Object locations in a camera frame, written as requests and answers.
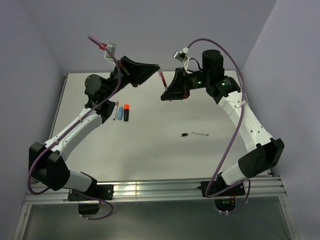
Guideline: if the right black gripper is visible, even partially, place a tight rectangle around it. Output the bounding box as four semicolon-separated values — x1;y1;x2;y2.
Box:
160;66;211;100

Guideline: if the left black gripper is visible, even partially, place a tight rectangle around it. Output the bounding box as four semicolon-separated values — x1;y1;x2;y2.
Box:
105;58;161;101

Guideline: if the red pen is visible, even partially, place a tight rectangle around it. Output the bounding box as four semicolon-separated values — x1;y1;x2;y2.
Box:
158;70;168;91

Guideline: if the black orange highlighter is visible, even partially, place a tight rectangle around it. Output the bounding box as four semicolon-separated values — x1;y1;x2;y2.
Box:
123;104;130;122

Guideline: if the blue highlighter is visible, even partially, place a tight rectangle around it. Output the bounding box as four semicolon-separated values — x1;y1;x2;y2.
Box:
116;106;124;121

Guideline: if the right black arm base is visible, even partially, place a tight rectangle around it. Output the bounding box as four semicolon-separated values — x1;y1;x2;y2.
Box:
208;173;246;214

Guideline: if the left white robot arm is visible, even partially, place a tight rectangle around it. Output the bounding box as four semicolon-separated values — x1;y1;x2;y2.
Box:
28;56;160;200

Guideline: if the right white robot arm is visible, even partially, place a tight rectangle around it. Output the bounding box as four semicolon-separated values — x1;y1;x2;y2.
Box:
160;47;285;198

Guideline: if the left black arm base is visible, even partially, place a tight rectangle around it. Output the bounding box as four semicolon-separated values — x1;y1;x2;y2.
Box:
67;184;114;220

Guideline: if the white black pen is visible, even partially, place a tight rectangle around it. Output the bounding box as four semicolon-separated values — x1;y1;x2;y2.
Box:
192;132;209;136

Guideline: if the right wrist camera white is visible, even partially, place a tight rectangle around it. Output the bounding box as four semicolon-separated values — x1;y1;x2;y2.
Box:
173;46;190;72

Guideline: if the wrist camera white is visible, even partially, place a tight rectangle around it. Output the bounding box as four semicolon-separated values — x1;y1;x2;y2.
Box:
99;43;117;64
173;46;190;72

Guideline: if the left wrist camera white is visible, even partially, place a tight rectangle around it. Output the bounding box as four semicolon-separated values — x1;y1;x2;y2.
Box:
99;43;117;64

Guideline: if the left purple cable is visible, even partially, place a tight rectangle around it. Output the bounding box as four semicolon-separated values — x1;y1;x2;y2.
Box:
27;35;126;221

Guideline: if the aluminium rail frame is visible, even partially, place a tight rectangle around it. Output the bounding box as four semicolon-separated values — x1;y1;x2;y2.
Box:
13;74;301;240

